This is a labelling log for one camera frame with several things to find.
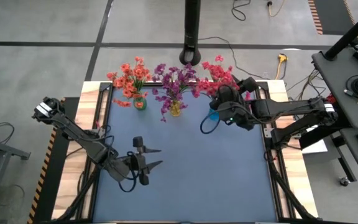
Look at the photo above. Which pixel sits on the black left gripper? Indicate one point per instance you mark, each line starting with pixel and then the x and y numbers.
pixel 138 163

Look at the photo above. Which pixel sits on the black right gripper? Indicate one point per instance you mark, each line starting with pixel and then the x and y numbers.
pixel 235 105

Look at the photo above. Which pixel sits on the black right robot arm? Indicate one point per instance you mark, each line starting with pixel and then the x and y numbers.
pixel 291 109

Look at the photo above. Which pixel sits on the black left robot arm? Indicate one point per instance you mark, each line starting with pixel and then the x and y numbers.
pixel 73 130

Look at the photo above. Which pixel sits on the blue glass vase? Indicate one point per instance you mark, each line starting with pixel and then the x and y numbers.
pixel 213 115

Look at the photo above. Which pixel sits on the green glass vase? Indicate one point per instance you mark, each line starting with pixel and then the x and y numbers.
pixel 140 105

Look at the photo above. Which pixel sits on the yellow glass vase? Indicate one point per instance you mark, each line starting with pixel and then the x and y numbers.
pixel 175 109

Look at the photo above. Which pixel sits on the blue table mat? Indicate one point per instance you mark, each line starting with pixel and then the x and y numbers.
pixel 197 186

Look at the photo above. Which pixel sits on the white paper sheet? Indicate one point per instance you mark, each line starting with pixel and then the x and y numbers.
pixel 314 147

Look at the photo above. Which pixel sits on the red power strip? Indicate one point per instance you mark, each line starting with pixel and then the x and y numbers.
pixel 331 99

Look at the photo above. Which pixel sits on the black mat with striped edge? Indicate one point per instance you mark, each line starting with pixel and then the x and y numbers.
pixel 51 186

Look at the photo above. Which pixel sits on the black side desk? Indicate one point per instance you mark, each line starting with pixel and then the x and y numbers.
pixel 353 109

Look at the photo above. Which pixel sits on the black hazard-striped floor mat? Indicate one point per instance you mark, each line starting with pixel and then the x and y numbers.
pixel 331 15

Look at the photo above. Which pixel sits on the black caster wheel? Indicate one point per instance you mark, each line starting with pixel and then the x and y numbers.
pixel 344 181

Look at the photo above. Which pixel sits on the black aluminium table frame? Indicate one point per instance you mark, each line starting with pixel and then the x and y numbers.
pixel 104 93

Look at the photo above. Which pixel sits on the black stand post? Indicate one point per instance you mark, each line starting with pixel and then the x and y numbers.
pixel 350 34

